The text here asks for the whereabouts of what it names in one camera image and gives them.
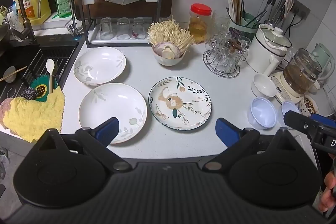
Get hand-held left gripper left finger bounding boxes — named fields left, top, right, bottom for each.
left=39, top=117, right=133, bottom=172

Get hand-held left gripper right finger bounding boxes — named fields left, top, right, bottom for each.
left=204, top=118, right=300, bottom=172

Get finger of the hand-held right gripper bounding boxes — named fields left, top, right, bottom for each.
left=283, top=110, right=319, bottom=139
left=310, top=114, right=336, bottom=127

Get pale blue plastic bowl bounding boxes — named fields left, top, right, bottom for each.
left=247, top=97, right=278, bottom=130
left=281, top=101, right=300, bottom=126

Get white leaf-print plate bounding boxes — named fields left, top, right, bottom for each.
left=79, top=83, right=147, bottom=145
left=73, top=46, right=127, bottom=86

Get white ceramic bowl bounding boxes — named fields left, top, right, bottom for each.
left=251, top=72, right=277, bottom=98

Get floral rabbit-print plate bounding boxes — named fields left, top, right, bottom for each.
left=148, top=76, right=213, bottom=131

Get person's right hand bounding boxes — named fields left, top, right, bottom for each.
left=318, top=169, right=336, bottom=212

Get patterned bowl of grains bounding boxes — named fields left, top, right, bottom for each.
left=299, top=94, right=319, bottom=117

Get small white cup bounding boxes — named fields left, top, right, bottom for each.
left=308, top=80, right=321, bottom=93

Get glass health kettle cream base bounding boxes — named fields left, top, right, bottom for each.
left=268, top=48, right=323, bottom=105

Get pale green electric kettle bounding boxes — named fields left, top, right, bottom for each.
left=311, top=43, right=336, bottom=83

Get yellow dish cloth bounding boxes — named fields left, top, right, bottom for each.
left=1, top=85, right=66, bottom=143

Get green sponge with scrubber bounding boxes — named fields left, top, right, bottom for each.
left=29, top=76, right=59, bottom=102

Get white electric cooking pot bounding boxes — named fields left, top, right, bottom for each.
left=247, top=24, right=292, bottom=80

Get white spoon in sink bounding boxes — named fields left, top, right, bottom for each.
left=46, top=59, right=55, bottom=94

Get amber glass cup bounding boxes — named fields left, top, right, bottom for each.
left=228, top=39, right=243, bottom=51

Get steel wool scourer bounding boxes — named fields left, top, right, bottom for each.
left=20, top=87, right=38, bottom=100

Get white bowl holding vegetables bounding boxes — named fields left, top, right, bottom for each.
left=152, top=44, right=187, bottom=66

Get halved purple onion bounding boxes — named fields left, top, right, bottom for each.
left=153, top=41, right=181, bottom=60

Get clear drinking glass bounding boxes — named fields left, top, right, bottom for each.
left=132, top=17, right=147, bottom=39
left=117, top=17, right=130, bottom=39
left=100, top=17, right=113, bottom=39

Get green utensil holder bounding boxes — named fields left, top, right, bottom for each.
left=228, top=13, right=260, bottom=41

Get pink dish cloth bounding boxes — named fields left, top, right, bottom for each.
left=0, top=98, right=13, bottom=130

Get black kitchen sink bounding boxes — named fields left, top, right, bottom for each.
left=0, top=40, right=79, bottom=109

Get small brush with blue base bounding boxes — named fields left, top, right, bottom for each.
left=66, top=21, right=82, bottom=41

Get red-lid plastic jar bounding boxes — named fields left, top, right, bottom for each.
left=188, top=4, right=213, bottom=44

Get enoki mushroom bunch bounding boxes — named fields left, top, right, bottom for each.
left=147, top=15, right=195, bottom=56

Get hanging kitchen utensils set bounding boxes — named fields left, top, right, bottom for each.
left=262, top=0, right=296, bottom=28

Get black chopsticks bundle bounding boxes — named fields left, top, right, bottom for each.
left=240, top=0, right=267, bottom=28

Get bundle of wooden chopsticks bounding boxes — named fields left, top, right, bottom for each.
left=227, top=0, right=246, bottom=26

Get black metal dish rack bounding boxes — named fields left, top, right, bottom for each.
left=73, top=0, right=166, bottom=48

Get white and blue bottle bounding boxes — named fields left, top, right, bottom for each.
left=7, top=0, right=24, bottom=30

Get dark kitchen faucet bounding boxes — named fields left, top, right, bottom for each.
left=0, top=0, right=36, bottom=43

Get round wire glass rack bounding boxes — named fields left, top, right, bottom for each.
left=202, top=35, right=248, bottom=78

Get black power cables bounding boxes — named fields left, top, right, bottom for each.
left=286, top=13, right=305, bottom=41

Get dark wall outlet strip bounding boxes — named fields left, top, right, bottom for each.
left=289, top=0, right=310, bottom=20

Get white-handled scissors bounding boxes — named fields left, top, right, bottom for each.
left=285, top=0, right=294, bottom=17

